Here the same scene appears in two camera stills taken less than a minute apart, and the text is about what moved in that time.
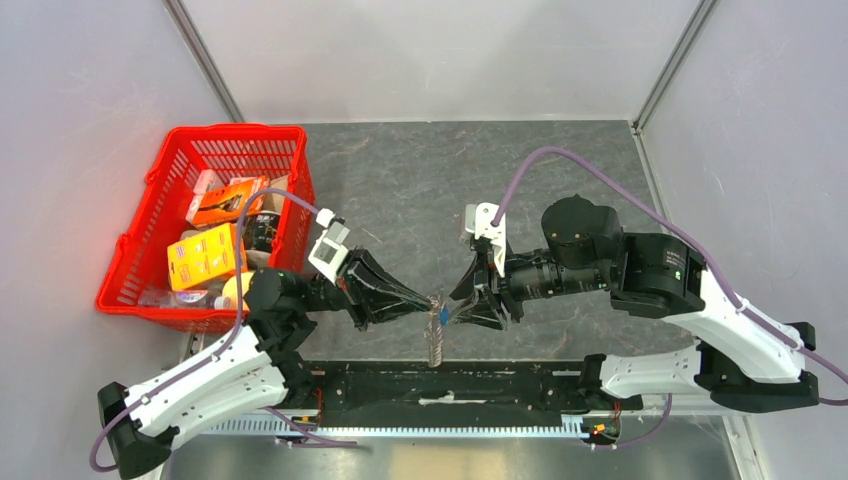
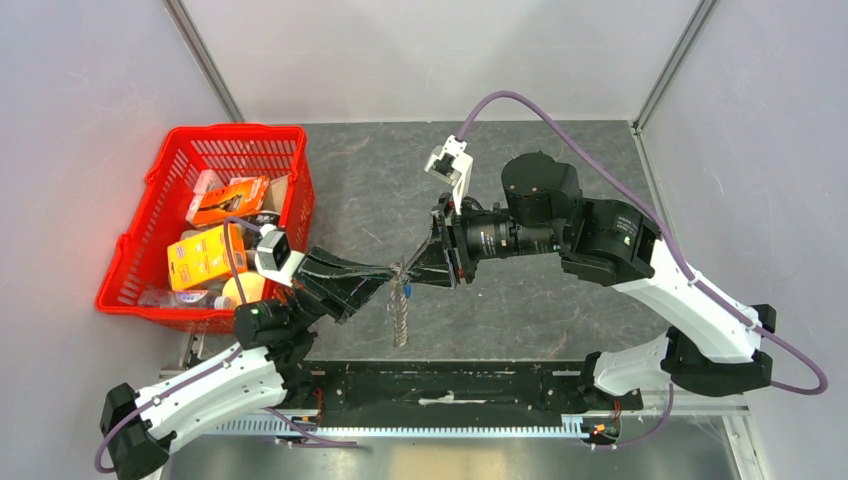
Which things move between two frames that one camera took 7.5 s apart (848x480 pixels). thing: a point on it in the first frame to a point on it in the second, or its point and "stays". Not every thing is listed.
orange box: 227,202 stays
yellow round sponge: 230,289 stays
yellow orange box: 206,257 stays
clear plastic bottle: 184,299 stays
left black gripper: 358,300 to 320,279
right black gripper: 484,307 to 454,231
